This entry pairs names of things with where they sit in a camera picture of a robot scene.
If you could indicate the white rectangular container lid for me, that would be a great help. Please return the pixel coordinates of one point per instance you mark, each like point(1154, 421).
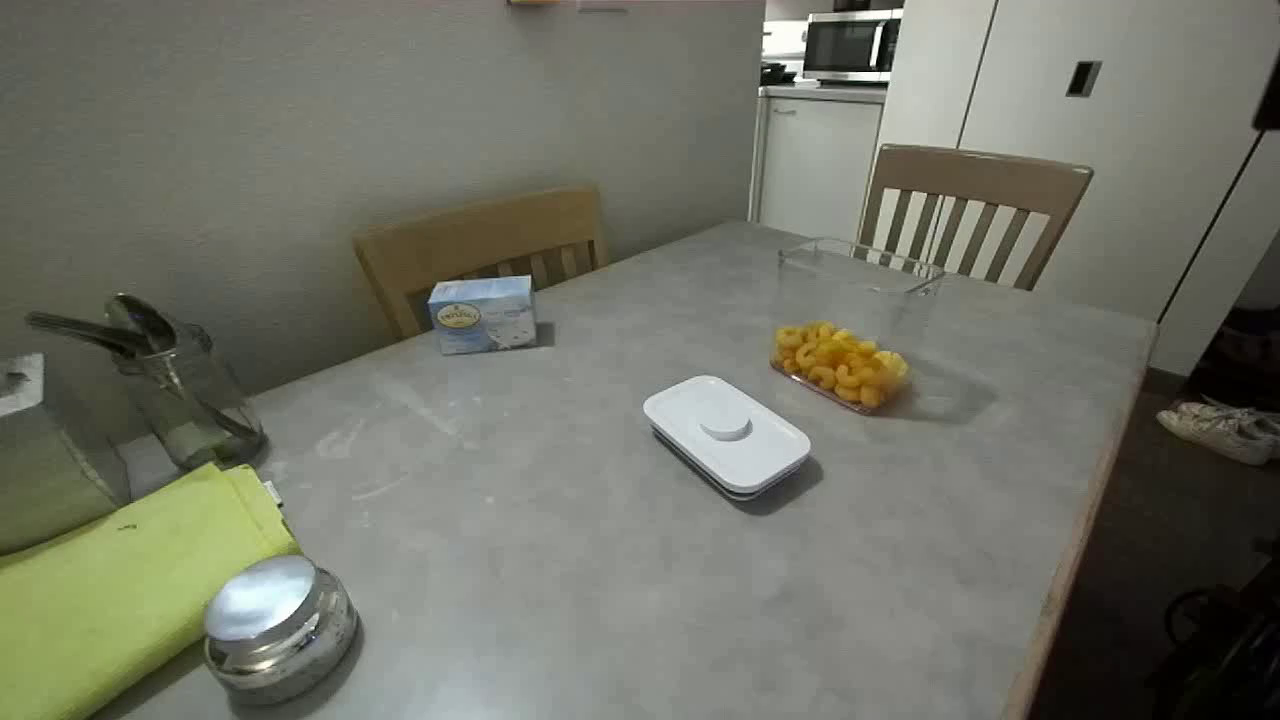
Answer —
point(724, 432)

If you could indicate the light blue cardboard box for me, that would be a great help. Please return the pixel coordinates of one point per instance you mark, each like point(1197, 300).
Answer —
point(480, 312)

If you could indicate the wooden slat-back chair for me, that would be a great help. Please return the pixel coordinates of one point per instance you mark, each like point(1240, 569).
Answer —
point(465, 243)
point(984, 181)

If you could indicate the clear plastic food container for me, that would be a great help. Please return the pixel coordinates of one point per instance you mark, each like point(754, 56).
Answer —
point(852, 280)

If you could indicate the microwave oven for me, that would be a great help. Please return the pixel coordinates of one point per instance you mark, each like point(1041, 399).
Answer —
point(847, 45)

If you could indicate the round silver metal dish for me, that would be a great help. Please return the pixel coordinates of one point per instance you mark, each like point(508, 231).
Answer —
point(276, 627)

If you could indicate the glass utensil holder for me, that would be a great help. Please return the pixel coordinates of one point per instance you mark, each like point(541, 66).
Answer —
point(193, 401)

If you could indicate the metal spoon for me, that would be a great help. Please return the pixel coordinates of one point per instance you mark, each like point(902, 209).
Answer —
point(144, 323)

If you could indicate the lime green folded cloth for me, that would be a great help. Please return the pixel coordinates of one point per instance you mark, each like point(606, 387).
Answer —
point(106, 585)

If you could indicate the white shoe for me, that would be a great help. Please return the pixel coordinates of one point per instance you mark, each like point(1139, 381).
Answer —
point(1220, 428)

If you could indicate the dark bag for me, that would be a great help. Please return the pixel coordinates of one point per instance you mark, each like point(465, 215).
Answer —
point(1240, 352)

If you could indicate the grey square box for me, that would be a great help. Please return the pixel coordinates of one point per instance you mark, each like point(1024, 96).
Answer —
point(47, 467)

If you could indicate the black wall plate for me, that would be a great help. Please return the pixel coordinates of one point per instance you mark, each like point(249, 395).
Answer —
point(1084, 77)

